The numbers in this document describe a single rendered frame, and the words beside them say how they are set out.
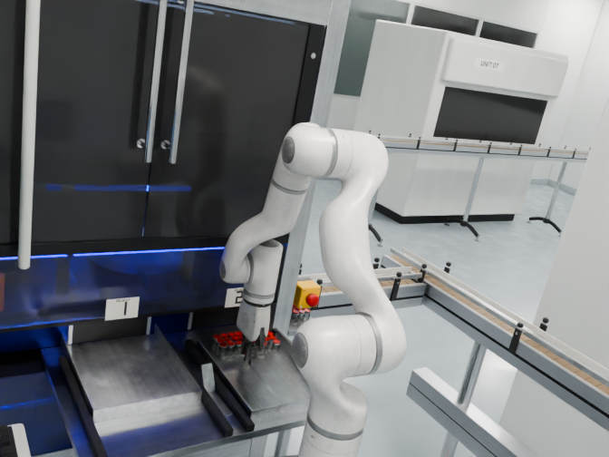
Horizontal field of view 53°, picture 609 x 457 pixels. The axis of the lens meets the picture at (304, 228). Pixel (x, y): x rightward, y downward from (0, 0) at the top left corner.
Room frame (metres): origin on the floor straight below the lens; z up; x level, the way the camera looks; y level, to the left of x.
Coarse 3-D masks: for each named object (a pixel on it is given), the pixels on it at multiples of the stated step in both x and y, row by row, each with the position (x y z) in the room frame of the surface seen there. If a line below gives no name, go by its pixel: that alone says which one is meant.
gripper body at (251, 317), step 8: (240, 304) 1.50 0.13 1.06; (248, 304) 1.44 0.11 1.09; (256, 304) 1.44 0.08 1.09; (240, 312) 1.49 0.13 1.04; (248, 312) 1.45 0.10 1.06; (256, 312) 1.43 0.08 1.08; (264, 312) 1.44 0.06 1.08; (240, 320) 1.48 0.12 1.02; (248, 320) 1.44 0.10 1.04; (256, 320) 1.43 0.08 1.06; (264, 320) 1.44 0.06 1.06; (240, 328) 1.47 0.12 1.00; (248, 328) 1.44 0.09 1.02; (256, 328) 1.42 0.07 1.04; (264, 328) 1.44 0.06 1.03; (248, 336) 1.43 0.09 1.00; (256, 336) 1.43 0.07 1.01; (264, 336) 1.46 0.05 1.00
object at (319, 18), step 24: (216, 0) 1.51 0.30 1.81; (240, 0) 1.55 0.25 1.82; (264, 0) 1.59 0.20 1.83; (288, 0) 1.62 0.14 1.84; (312, 0) 1.66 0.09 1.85; (96, 240) 1.39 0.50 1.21; (120, 240) 1.42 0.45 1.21; (144, 240) 1.45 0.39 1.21; (168, 240) 1.48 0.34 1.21; (192, 240) 1.52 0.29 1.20; (216, 240) 1.56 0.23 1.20; (168, 312) 1.50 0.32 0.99
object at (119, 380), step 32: (64, 352) 1.37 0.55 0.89; (96, 352) 1.42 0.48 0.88; (128, 352) 1.44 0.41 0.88; (160, 352) 1.47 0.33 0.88; (96, 384) 1.28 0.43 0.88; (128, 384) 1.30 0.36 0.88; (160, 384) 1.33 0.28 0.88; (192, 384) 1.33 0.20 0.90; (96, 416) 1.14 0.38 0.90; (128, 416) 1.18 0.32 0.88
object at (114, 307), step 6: (108, 300) 1.40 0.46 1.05; (114, 300) 1.41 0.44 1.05; (120, 300) 1.42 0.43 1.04; (126, 300) 1.43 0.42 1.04; (132, 300) 1.44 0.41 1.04; (138, 300) 1.45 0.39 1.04; (108, 306) 1.40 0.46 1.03; (114, 306) 1.41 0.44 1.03; (120, 306) 1.42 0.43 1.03; (132, 306) 1.44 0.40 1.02; (138, 306) 1.45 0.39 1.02; (108, 312) 1.40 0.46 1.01; (114, 312) 1.41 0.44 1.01; (120, 312) 1.42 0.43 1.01; (126, 312) 1.43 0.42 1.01; (132, 312) 1.44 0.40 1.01; (108, 318) 1.40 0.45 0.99; (114, 318) 1.41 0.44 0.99; (120, 318) 1.42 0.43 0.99
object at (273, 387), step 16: (208, 352) 1.52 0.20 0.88; (288, 352) 1.60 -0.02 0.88; (224, 368) 1.45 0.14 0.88; (240, 368) 1.47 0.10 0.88; (256, 368) 1.48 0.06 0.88; (272, 368) 1.50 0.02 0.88; (288, 368) 1.51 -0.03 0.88; (240, 384) 1.39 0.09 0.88; (256, 384) 1.41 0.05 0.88; (272, 384) 1.42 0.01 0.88; (288, 384) 1.43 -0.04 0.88; (304, 384) 1.45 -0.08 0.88; (240, 400) 1.29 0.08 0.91; (256, 400) 1.34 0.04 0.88; (272, 400) 1.35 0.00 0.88; (288, 400) 1.36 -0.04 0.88; (304, 400) 1.33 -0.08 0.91; (256, 416) 1.25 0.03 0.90; (272, 416) 1.28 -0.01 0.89
